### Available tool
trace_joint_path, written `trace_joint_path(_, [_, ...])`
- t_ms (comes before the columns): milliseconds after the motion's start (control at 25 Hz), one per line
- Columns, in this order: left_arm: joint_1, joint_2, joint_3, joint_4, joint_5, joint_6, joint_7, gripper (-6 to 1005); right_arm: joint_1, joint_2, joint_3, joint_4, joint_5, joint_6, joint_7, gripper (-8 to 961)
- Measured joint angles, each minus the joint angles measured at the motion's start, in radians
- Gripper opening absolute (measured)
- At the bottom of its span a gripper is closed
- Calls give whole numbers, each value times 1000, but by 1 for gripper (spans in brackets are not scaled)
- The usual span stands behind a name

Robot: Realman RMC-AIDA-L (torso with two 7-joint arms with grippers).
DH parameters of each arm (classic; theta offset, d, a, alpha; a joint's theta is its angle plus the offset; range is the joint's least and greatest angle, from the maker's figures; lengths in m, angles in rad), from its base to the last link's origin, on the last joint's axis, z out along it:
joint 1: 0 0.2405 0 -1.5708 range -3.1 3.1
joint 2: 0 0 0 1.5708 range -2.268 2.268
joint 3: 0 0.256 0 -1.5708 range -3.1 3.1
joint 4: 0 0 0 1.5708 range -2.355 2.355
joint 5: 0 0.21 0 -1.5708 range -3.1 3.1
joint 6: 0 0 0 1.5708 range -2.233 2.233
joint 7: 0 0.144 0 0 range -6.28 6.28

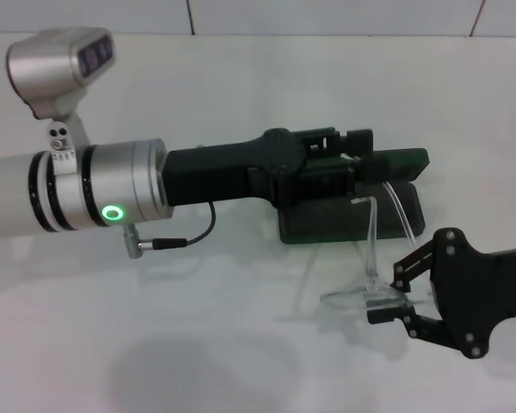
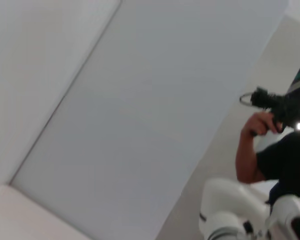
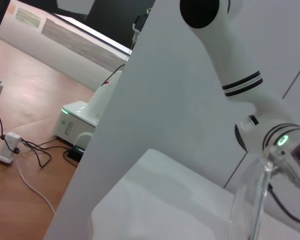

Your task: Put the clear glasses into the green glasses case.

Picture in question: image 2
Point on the bare person hand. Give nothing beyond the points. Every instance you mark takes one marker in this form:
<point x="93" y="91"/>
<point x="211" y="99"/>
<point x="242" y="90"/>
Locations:
<point x="258" y="123"/>

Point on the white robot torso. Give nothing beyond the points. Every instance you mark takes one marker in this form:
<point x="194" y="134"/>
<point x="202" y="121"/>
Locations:
<point x="225" y="197"/>

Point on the person torso black shirt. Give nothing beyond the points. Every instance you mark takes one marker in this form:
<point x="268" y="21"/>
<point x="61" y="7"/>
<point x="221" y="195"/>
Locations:
<point x="287" y="162"/>

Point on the black handheld controller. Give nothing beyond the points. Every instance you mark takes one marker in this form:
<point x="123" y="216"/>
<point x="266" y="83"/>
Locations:
<point x="277" y="110"/>

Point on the bare person forearm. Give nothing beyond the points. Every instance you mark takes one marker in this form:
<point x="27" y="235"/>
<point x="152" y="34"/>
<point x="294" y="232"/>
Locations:
<point x="247" y="160"/>

